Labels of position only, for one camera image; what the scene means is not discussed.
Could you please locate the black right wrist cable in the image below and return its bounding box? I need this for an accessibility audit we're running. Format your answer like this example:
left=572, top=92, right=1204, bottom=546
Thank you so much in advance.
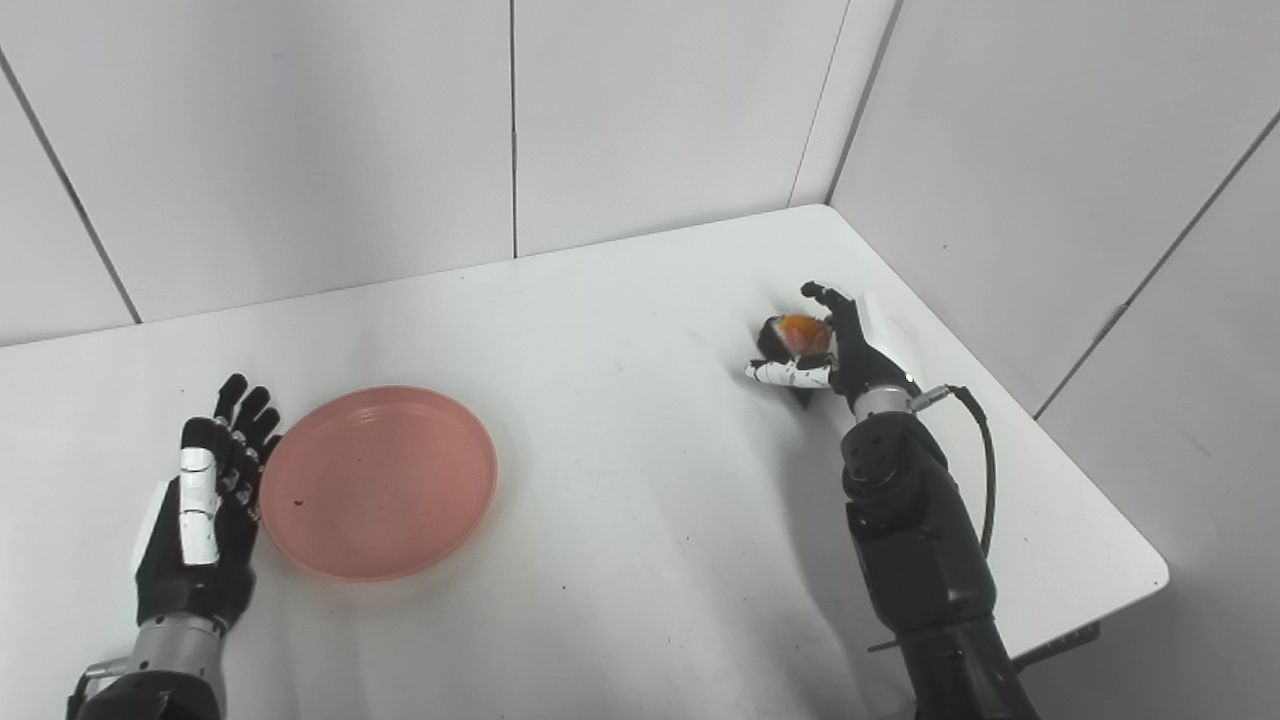
left=908, top=384, right=999, bottom=561

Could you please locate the cake slice with fruit topping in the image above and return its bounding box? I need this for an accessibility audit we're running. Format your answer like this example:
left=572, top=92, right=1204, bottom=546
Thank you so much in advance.
left=755, top=313, right=837, bottom=411

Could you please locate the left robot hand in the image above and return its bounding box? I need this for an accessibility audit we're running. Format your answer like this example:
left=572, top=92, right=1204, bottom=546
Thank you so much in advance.
left=134, top=374, right=283, bottom=635

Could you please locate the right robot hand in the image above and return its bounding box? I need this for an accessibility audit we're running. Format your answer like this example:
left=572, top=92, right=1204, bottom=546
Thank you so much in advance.
left=744, top=280, right=921, bottom=413

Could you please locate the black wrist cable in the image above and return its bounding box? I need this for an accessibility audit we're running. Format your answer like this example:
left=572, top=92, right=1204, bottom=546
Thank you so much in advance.
left=64, top=658, right=133, bottom=720
left=908, top=384, right=999, bottom=561

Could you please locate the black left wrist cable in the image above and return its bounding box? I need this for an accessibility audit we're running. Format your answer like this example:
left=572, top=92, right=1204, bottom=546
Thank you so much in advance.
left=64, top=658, right=133, bottom=720

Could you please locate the pink round plate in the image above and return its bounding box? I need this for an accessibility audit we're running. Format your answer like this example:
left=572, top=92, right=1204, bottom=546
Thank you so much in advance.
left=259, top=385, right=499, bottom=583

